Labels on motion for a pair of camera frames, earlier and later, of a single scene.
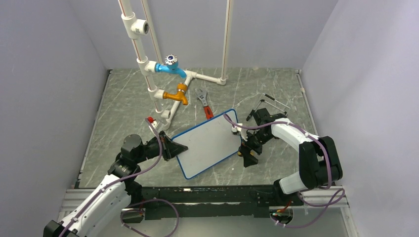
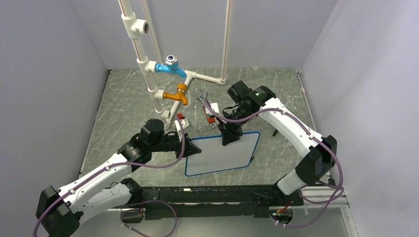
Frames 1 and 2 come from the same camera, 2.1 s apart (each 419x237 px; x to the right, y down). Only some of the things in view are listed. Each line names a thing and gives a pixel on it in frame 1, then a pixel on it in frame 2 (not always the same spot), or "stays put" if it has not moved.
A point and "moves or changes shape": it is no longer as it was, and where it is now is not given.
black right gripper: (244, 149) → (230, 134)
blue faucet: (171, 65) stays put
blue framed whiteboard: (209, 144) moves or changes shape
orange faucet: (180, 96) stays put
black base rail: (162, 202) stays put
